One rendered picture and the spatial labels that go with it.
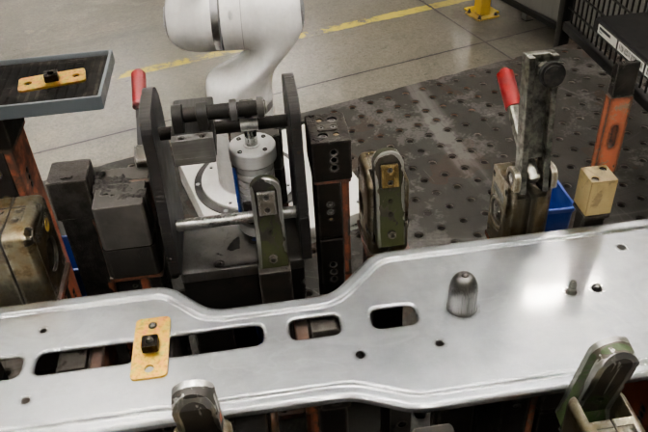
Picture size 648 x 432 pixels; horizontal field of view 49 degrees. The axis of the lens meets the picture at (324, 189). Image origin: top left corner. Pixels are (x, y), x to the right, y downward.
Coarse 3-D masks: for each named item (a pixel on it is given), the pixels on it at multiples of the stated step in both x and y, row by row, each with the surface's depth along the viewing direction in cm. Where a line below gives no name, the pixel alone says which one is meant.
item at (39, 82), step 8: (48, 72) 91; (56, 72) 91; (64, 72) 93; (72, 72) 93; (80, 72) 92; (24, 80) 91; (32, 80) 91; (40, 80) 91; (48, 80) 90; (56, 80) 91; (64, 80) 91; (72, 80) 91; (80, 80) 91; (24, 88) 90; (32, 88) 90; (40, 88) 90; (48, 88) 90
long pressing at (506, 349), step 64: (384, 256) 84; (448, 256) 84; (512, 256) 84; (576, 256) 83; (640, 256) 83; (0, 320) 79; (64, 320) 79; (128, 320) 78; (192, 320) 78; (256, 320) 78; (448, 320) 76; (512, 320) 76; (576, 320) 75; (640, 320) 75; (0, 384) 72; (64, 384) 72; (128, 384) 71; (256, 384) 71; (320, 384) 70; (384, 384) 70; (448, 384) 70; (512, 384) 70
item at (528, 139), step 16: (528, 64) 79; (544, 64) 77; (560, 64) 76; (528, 80) 80; (544, 80) 77; (560, 80) 77; (528, 96) 80; (544, 96) 82; (528, 112) 81; (544, 112) 83; (528, 128) 82; (544, 128) 84; (528, 144) 83; (544, 144) 84; (544, 160) 85; (544, 176) 86
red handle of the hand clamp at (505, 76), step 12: (504, 72) 90; (504, 84) 90; (516, 84) 90; (504, 96) 90; (516, 96) 89; (516, 108) 89; (516, 120) 88; (516, 132) 88; (516, 144) 88; (528, 168) 86; (528, 180) 86
